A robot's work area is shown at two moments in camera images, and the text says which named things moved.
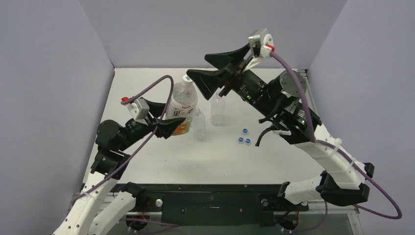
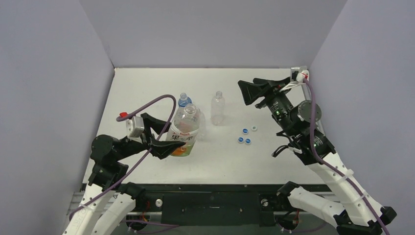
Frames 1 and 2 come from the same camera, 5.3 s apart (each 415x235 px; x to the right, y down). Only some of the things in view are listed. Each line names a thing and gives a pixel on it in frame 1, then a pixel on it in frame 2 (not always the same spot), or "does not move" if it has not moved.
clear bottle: (218, 107) does not move
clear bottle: (198, 125) does not move
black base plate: (250, 205) does not move
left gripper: (167, 126) -> (158, 125)
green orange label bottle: (183, 104) -> (184, 129)
